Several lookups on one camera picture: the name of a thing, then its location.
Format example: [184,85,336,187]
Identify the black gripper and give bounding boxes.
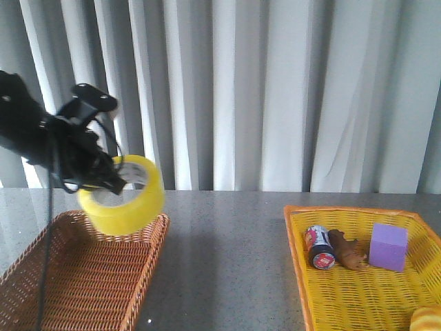
[43,116,127,195]

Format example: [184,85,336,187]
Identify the yellow packing tape roll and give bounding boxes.
[78,155,165,236]

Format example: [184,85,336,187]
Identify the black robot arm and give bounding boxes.
[1,72,126,194]

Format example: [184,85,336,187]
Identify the brown wicker basket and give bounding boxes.
[1,210,170,330]

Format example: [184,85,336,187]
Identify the grey white curtain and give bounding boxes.
[1,1,440,194]

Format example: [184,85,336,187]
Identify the small red blue can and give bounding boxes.
[304,225,336,270]

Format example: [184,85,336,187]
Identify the brown toy animal figure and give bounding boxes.
[328,229,369,270]

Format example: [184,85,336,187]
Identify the yellow plastic basket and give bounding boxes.
[284,205,440,330]

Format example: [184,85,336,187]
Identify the purple foam cube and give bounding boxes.
[369,223,408,272]

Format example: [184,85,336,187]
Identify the yellow bread toy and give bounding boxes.
[409,305,441,331]

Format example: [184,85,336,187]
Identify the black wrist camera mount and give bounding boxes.
[56,83,118,128]

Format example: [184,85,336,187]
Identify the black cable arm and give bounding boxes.
[36,117,125,331]

